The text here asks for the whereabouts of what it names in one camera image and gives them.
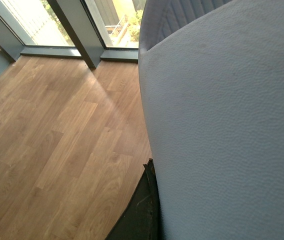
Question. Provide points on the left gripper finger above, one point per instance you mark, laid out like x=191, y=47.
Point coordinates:
x=141, y=218

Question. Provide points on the light blue slipper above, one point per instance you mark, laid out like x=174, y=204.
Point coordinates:
x=212, y=90

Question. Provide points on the grey window frame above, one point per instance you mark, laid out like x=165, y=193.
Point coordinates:
x=91, y=30

